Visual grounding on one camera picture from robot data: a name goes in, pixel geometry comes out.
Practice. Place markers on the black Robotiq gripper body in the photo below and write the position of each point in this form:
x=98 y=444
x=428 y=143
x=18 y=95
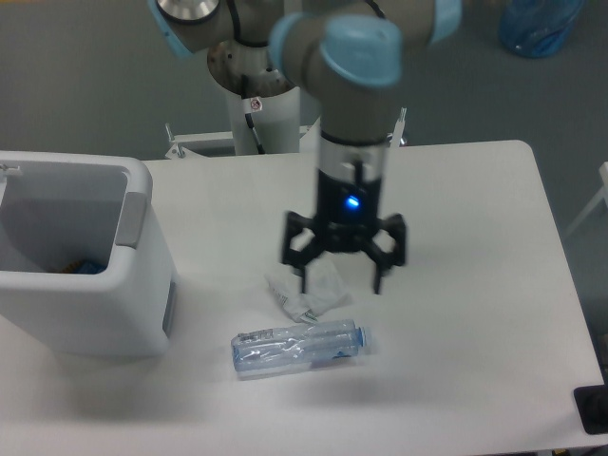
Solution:
x=346 y=216

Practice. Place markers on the white push-lid trash can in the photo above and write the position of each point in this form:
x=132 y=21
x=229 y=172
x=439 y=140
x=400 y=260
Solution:
x=59 y=208

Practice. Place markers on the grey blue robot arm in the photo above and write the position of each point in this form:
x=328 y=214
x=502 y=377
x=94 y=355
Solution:
x=348 y=57

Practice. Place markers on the trash inside can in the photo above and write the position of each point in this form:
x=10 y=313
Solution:
x=81 y=267

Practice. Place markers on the crumpled white paper wrapper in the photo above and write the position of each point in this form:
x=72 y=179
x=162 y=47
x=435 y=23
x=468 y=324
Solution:
x=325 y=290

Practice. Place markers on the levelling bolt foot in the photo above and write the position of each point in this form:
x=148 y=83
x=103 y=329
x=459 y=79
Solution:
x=396 y=137

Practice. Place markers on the crushed clear plastic bottle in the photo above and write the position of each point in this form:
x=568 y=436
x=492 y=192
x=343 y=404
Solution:
x=297 y=348

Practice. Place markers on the black device at table edge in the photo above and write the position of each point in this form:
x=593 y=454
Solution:
x=592 y=406

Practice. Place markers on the blue plastic bag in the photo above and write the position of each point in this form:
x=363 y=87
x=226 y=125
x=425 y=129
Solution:
x=537 y=29

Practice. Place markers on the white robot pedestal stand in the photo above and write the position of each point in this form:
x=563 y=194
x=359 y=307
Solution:
x=263 y=108

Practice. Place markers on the white frame at right edge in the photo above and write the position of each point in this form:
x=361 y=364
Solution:
x=597 y=201

